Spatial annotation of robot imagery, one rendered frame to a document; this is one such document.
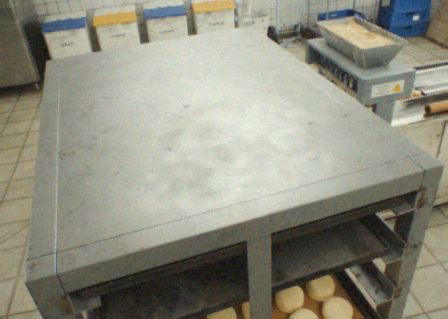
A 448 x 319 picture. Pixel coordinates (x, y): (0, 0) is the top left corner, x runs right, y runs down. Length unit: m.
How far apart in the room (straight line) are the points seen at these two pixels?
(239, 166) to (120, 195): 0.15
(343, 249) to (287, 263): 0.08
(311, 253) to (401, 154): 0.18
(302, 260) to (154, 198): 0.23
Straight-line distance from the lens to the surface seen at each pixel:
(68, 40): 5.76
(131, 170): 0.54
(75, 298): 0.49
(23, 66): 5.69
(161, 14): 5.67
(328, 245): 0.63
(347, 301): 0.78
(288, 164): 0.52
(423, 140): 2.87
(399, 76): 2.48
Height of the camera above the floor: 2.12
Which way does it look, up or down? 33 degrees down
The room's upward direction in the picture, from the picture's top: 4 degrees counter-clockwise
